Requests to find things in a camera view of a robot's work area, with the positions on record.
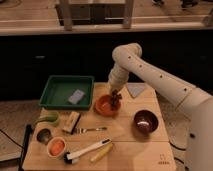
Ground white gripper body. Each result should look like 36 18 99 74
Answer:
108 69 129 92

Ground dark grape bunch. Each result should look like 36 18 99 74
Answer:
110 90 122 107

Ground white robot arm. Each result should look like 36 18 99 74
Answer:
108 43 213 171

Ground red bowl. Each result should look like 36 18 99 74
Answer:
95 95 122 117

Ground dark brown bowl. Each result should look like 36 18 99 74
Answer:
134 110 159 134

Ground white bowl orange contents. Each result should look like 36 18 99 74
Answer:
47 137 66 159

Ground grey triangular cloth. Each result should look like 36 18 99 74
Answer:
126 83 146 98

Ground grey sponge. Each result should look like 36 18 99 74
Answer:
68 89 85 104

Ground green plastic tray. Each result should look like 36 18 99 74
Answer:
39 75 94 110

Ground wooden block eraser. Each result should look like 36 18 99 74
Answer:
63 111 81 134

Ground metal fork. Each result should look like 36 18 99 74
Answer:
74 127 107 134

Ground yellow stick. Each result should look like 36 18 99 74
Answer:
90 143 113 163

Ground black bar at board edge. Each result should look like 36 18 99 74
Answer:
18 124 33 171

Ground wooden frame structure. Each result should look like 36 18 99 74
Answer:
55 0 134 31

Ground white handled brush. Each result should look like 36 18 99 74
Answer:
64 139 111 164

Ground black cable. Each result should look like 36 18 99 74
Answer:
169 141 186 152

